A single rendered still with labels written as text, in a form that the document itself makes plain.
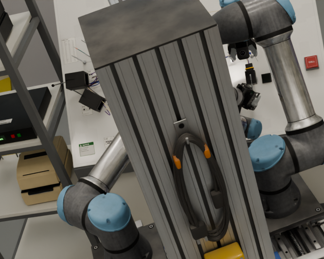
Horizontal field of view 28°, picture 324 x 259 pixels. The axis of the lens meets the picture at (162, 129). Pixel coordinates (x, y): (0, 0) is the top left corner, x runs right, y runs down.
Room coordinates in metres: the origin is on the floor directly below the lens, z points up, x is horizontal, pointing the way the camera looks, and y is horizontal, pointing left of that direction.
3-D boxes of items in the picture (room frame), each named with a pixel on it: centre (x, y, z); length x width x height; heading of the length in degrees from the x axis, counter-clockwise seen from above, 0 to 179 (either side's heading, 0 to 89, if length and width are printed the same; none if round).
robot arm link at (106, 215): (1.44, 0.23, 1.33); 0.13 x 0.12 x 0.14; 40
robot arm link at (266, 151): (1.46, -0.28, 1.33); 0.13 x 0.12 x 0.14; 92
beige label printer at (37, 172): (2.61, 0.61, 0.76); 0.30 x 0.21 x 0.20; 168
